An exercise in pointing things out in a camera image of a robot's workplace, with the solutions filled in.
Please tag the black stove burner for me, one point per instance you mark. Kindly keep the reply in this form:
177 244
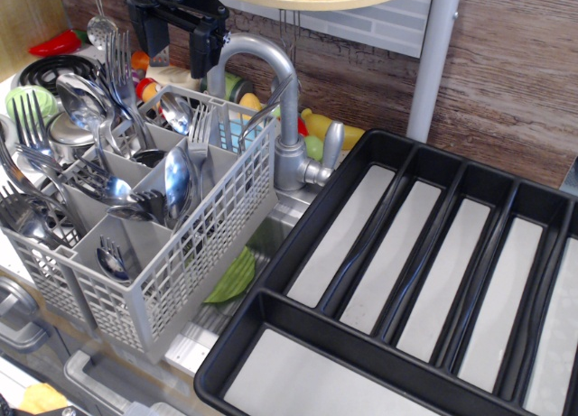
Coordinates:
44 72

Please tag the hanging wire whisk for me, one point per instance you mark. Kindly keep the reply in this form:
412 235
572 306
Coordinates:
289 31

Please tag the large steel spoon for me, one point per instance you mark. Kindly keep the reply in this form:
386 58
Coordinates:
89 107
178 183

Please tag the steel pot with lid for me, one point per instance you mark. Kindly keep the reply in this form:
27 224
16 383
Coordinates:
67 140

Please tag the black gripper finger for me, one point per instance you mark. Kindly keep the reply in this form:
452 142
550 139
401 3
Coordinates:
153 33
205 46

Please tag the hanging small spatula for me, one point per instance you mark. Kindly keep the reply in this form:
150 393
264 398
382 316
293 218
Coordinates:
161 59

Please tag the silver toy faucet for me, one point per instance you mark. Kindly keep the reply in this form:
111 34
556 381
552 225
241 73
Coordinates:
293 168

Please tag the steel fork front left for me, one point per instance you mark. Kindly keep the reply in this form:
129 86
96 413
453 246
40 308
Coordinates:
37 219

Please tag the small steel spoon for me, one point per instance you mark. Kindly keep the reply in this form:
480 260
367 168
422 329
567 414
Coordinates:
177 113

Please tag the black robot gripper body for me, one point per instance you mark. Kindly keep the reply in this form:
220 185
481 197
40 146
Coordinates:
183 14

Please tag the tall steel fork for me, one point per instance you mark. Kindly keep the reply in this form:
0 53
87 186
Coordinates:
120 78

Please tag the black cutlery tray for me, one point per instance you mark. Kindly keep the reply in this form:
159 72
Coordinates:
418 282

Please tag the hanging slotted ladle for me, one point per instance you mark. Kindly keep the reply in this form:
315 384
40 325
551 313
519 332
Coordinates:
100 27

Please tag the grey metal post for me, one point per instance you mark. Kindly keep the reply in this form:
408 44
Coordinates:
438 33

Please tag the steel spoon lying across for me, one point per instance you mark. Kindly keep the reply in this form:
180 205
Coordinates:
115 193

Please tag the grey plastic cutlery basket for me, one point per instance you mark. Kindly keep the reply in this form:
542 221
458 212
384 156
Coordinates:
171 271

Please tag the large steel spoon back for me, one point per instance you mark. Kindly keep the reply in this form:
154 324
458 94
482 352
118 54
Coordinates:
89 107

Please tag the yellow toy bottom left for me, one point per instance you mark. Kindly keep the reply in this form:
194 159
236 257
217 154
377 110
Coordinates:
39 398

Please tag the green toy cabbage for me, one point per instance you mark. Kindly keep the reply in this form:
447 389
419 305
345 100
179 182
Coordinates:
18 98

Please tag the cream toy bottle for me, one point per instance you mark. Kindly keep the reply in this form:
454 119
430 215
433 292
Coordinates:
172 75

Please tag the steel fork centre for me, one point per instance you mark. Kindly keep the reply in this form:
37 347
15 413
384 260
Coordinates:
198 141

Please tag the red toy pepper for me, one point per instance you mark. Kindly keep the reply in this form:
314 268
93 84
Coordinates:
64 43

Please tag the green toy lime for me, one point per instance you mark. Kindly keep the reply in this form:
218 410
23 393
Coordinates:
314 147

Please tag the yellow toy banana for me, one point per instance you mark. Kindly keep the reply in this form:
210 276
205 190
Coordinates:
318 125

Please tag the green toy leaf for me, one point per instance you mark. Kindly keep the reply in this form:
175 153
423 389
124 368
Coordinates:
236 278

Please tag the large steel spoon centre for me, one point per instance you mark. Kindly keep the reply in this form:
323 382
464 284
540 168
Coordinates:
178 183

